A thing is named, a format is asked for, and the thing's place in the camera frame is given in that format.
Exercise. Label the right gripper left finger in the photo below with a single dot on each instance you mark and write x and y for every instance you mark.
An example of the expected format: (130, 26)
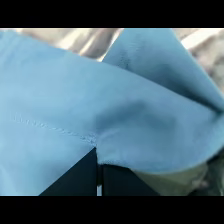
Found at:
(77, 178)

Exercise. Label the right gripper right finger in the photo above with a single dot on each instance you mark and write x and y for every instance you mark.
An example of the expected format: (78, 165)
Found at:
(125, 181)

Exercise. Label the light blue shirt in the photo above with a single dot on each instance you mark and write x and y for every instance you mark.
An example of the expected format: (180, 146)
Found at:
(110, 100)

